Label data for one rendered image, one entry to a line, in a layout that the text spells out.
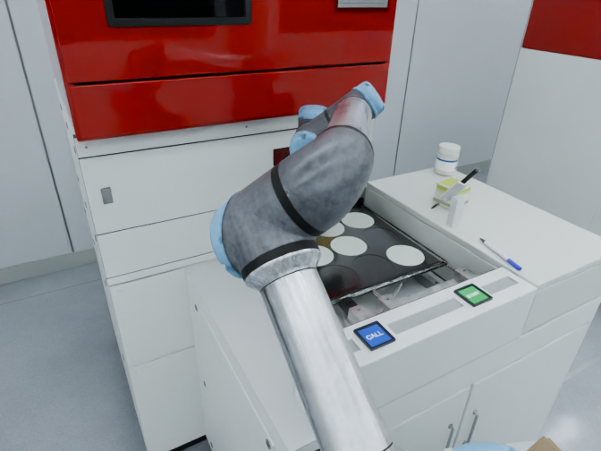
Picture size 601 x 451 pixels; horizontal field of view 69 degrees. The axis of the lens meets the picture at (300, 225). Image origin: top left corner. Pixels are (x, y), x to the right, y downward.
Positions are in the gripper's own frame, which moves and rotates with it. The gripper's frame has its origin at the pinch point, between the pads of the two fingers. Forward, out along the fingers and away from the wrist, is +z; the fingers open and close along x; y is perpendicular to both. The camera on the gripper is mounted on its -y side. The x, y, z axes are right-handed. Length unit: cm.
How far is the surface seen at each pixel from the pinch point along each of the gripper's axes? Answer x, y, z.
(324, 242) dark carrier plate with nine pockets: -0.1, -2.3, 1.3
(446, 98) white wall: -275, -21, 19
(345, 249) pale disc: 1.1, -8.8, 1.3
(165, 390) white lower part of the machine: 23, 41, 53
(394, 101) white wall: -234, 14, 16
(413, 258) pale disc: -1.5, -26.6, 1.3
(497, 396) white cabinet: 10, -54, 30
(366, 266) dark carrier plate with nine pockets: 6.8, -15.7, 1.4
